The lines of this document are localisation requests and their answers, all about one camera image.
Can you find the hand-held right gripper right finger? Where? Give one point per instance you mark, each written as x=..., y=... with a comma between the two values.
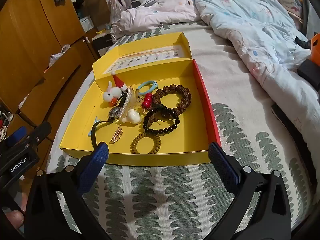
x=222, y=165

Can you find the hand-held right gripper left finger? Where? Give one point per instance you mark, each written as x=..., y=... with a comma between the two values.
x=93, y=165

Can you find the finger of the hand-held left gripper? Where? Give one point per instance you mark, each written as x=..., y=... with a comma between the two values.
x=42, y=130
x=16, y=133

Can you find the yellow cardboard box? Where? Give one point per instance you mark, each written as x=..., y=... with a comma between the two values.
x=175, y=135

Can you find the person's left hand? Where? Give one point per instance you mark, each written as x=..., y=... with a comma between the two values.
x=12, y=221

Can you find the gold leaf pendant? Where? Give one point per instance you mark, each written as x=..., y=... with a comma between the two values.
x=117, y=135

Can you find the dark wristwatch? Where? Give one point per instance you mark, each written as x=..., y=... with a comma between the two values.
x=115, y=112

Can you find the white shell ornament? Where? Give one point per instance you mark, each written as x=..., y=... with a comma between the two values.
x=132, y=116

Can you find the white plush bunny clip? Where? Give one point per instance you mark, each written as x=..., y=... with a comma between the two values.
x=112, y=93

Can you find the white plastic bag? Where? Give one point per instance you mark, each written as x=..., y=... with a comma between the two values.
x=58, y=55

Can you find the red bead charm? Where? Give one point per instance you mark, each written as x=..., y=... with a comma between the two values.
x=147, y=100

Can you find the red santa hat clip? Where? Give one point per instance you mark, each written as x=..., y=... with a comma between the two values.
x=119, y=81

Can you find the wooden wardrobe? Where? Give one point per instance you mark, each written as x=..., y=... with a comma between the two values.
x=25, y=30

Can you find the white and blue box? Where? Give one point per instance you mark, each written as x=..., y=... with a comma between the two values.
x=87, y=23

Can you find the black box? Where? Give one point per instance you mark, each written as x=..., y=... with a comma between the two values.
x=310, y=72

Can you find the light blue printed quilt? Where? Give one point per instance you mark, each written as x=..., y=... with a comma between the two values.
x=250, y=30

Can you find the clear plastic bag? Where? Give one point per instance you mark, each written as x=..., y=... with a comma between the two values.
x=116, y=7

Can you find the orange plastic object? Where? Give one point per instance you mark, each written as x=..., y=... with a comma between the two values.
x=316, y=47

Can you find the pink blanket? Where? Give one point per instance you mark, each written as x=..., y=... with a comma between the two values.
x=155, y=15

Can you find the printed pillow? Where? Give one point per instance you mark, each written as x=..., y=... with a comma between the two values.
x=287, y=0

